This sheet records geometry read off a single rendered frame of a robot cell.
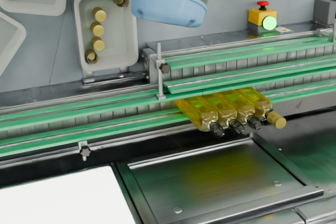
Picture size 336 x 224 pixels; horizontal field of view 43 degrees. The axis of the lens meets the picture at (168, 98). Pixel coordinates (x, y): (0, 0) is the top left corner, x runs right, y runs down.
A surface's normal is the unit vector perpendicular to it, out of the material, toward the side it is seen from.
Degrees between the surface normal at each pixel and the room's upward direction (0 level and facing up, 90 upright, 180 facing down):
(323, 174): 90
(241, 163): 90
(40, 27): 0
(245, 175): 90
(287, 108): 0
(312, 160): 91
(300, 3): 0
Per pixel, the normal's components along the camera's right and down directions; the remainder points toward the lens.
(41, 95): -0.03, -0.91
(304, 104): 0.34, 0.37
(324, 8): -0.94, 0.17
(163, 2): -0.18, 0.35
